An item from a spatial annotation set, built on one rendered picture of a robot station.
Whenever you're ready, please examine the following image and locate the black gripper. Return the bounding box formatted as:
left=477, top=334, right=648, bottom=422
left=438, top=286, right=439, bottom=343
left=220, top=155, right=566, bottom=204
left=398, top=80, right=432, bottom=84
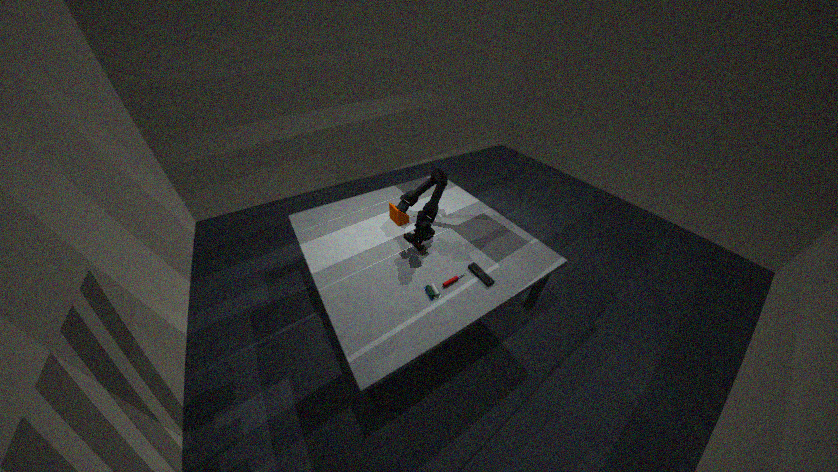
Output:
left=404, top=224, right=423, bottom=247

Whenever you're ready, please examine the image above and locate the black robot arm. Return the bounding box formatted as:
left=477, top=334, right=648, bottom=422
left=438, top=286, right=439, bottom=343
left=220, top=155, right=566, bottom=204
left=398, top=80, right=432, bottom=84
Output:
left=395, top=168, right=448, bottom=241

